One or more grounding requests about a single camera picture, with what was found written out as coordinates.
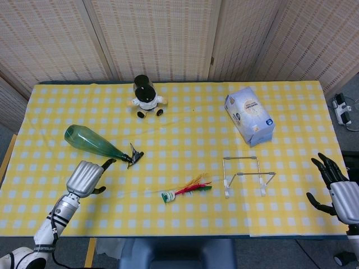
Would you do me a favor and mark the white power strip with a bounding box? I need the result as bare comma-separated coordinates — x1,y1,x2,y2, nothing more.
332,94,353,126

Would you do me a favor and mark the blue tissue pack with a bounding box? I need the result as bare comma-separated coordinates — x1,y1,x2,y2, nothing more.
223,86,276,148

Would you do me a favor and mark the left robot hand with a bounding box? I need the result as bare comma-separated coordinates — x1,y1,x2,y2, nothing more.
66,158,117,198

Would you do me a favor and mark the yellow checkered tablecloth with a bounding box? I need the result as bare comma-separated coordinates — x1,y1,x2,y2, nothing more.
0,80,349,238

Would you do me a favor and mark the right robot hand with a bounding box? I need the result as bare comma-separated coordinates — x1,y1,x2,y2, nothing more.
306,152,359,225

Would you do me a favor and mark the folding screen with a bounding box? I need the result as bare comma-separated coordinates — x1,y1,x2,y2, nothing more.
0,0,359,130

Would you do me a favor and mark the feather shuttlecock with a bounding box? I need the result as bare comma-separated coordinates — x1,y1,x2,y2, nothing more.
145,173,213,205

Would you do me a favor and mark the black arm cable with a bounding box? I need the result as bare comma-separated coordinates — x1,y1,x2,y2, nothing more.
47,212,71,268

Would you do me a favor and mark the metal wire stand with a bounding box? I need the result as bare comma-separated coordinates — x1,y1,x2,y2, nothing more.
222,156,277,199

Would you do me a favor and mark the green glass bottle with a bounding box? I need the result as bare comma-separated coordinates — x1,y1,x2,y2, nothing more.
64,124,144,169

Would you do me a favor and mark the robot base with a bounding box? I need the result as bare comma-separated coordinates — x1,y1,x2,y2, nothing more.
119,238,238,269

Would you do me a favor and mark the black-headed plush doll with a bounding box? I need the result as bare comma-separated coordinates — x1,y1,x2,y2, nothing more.
126,74,169,119

